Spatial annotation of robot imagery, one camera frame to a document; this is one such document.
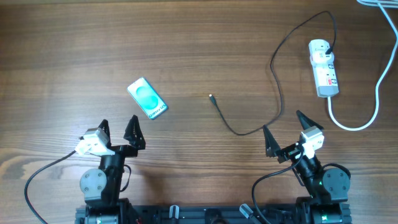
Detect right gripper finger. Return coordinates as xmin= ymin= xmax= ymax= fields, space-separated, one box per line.
xmin=262 ymin=125 xmax=280 ymax=157
xmin=296 ymin=110 xmax=323 ymax=131

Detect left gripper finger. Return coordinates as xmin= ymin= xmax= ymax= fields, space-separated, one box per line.
xmin=123 ymin=115 xmax=146 ymax=150
xmin=98 ymin=119 xmax=111 ymax=146

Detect teal Galaxy smartphone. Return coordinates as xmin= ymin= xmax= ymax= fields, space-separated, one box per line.
xmin=127 ymin=77 xmax=168 ymax=119

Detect black USB charger cable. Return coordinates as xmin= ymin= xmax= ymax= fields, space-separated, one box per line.
xmin=208 ymin=11 xmax=338 ymax=136

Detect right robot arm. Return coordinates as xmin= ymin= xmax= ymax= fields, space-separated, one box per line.
xmin=254 ymin=110 xmax=352 ymax=223

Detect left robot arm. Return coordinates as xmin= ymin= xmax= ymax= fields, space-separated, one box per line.
xmin=75 ymin=115 xmax=146 ymax=224

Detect white power strip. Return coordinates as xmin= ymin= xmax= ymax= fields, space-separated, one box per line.
xmin=308 ymin=39 xmax=339 ymax=98

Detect right black camera cable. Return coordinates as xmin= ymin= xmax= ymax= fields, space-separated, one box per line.
xmin=251 ymin=146 xmax=305 ymax=224

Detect black camera cable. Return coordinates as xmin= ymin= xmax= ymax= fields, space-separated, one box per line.
xmin=251 ymin=146 xmax=305 ymax=224
xmin=24 ymin=149 xmax=77 ymax=224

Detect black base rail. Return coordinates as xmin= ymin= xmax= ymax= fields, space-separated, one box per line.
xmin=75 ymin=204 xmax=353 ymax=224

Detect white power strip cord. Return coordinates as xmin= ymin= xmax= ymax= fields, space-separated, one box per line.
xmin=327 ymin=2 xmax=398 ymax=131

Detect left black camera cable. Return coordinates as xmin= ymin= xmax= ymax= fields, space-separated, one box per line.
xmin=24 ymin=149 xmax=77 ymax=224

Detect white cables at corner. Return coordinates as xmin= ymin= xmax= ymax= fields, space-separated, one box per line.
xmin=356 ymin=0 xmax=398 ymax=9

